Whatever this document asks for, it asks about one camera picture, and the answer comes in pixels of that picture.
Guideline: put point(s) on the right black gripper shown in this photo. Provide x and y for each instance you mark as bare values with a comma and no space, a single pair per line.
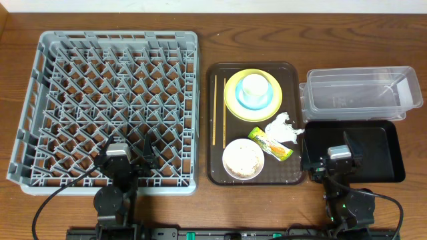
331,165

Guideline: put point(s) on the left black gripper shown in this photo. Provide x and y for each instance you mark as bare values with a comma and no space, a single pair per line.
130,165

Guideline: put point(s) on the light blue bowl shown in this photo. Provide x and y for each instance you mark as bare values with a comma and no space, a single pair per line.
254,103

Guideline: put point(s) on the white cup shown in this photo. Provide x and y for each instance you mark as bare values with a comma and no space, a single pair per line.
254,87

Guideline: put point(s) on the wooden chopstick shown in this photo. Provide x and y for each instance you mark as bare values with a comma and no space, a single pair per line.
214,110
224,116

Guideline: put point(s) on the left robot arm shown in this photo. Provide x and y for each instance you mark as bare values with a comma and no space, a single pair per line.
115,204

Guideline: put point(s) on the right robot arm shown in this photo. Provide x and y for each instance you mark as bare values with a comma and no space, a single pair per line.
347,208

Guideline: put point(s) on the grey plastic dishwasher rack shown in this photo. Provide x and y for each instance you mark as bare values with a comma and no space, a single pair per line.
86,86

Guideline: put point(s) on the black plastic bin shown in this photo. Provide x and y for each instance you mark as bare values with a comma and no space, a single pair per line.
382,161

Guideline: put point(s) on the crumpled white tissue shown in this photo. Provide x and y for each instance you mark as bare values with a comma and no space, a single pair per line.
282,131

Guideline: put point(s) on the green yellow snack wrapper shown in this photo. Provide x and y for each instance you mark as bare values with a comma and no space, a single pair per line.
270,145

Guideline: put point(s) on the clear plastic bin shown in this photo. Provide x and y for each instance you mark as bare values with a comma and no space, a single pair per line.
360,93

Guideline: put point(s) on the white bowl with food residue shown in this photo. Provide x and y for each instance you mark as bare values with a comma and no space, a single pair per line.
243,159

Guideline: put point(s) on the yellow plate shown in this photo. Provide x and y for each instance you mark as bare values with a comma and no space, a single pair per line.
252,115

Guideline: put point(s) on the dark brown serving tray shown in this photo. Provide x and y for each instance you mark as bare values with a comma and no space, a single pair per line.
274,172

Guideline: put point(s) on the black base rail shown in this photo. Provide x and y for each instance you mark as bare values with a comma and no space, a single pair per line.
196,234

